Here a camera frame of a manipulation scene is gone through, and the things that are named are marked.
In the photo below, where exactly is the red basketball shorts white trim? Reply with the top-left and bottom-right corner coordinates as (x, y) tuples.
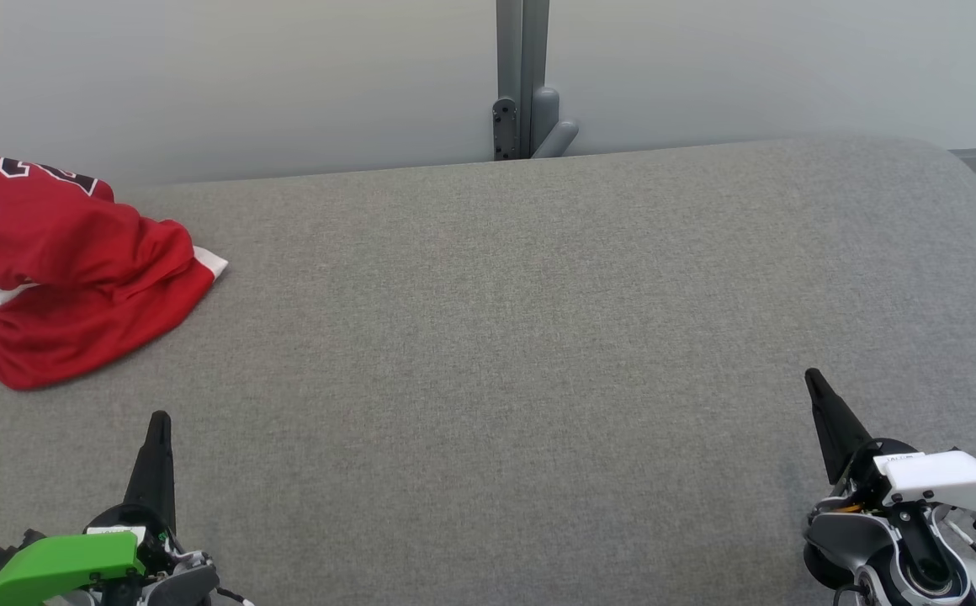
(0, 198), (230, 391)

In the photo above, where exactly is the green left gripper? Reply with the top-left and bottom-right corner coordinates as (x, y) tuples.
(0, 411), (184, 606)

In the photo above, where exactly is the dark grey hinge bracket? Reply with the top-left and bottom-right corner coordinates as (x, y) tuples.
(492, 97), (519, 162)

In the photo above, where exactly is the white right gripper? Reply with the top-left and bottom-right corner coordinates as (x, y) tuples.
(804, 368), (976, 516)

